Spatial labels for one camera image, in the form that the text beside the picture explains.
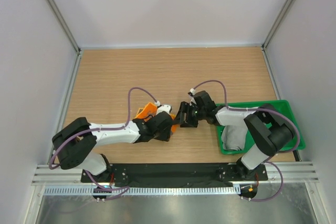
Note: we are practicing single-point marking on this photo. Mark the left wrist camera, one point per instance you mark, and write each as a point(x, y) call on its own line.
point(164, 108)

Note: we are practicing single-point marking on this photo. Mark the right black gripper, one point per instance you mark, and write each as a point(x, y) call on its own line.
point(179, 118)

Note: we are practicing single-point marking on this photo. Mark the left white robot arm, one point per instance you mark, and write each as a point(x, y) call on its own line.
point(74, 144)

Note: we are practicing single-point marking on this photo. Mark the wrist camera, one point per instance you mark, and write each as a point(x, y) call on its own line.
point(164, 108)
point(192, 92)

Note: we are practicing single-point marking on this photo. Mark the left aluminium frame post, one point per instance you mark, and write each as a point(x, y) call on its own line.
point(63, 24)

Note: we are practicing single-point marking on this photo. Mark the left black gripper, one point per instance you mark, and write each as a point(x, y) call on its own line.
point(166, 135)

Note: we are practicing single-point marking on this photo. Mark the front aluminium rail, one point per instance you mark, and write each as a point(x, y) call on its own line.
point(292, 172)

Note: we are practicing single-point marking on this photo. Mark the slotted cable duct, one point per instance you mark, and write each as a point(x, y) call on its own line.
point(89, 190)

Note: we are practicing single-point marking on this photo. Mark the right aluminium frame post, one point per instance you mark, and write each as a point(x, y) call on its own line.
point(277, 22)

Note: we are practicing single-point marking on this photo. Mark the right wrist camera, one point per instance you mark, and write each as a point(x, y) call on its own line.
point(192, 92)

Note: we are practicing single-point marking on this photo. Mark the grey panda towel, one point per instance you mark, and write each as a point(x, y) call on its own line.
point(234, 138)

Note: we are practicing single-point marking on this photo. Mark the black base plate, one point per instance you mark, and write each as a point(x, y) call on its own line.
point(174, 175)

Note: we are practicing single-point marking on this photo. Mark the aluminium frame post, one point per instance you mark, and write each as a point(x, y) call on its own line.
point(63, 24)
point(277, 22)

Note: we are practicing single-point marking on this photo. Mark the green plastic tray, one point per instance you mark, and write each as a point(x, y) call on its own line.
point(282, 106)

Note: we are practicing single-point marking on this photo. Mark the grey orange happy towel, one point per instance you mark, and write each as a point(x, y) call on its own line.
point(151, 109)

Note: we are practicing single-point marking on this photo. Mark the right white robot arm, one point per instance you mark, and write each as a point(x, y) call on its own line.
point(269, 129)

